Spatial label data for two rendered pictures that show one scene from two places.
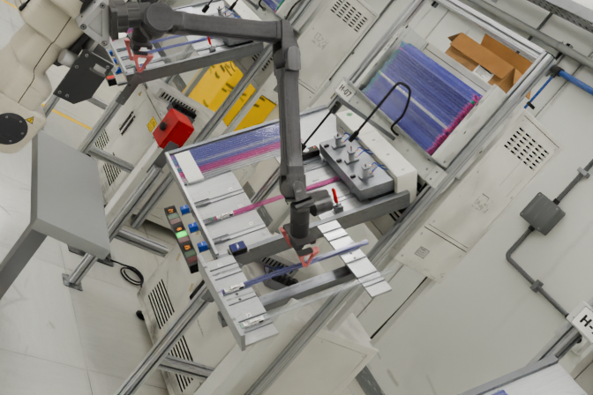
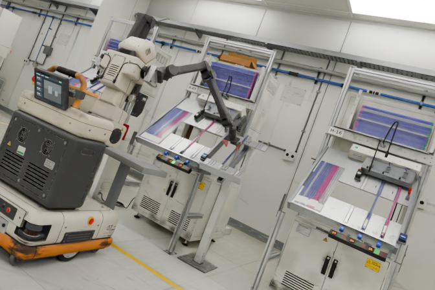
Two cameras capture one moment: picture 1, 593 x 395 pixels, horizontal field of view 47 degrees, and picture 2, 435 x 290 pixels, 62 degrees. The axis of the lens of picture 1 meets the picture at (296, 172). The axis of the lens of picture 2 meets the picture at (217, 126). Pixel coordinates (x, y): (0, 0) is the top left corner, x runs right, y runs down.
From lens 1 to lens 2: 1.32 m
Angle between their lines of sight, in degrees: 26
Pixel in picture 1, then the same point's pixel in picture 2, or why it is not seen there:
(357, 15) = (164, 58)
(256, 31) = (198, 67)
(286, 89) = (213, 86)
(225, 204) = (180, 145)
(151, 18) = (171, 71)
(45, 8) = (123, 79)
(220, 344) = (195, 203)
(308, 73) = (151, 89)
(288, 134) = (221, 102)
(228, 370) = (221, 202)
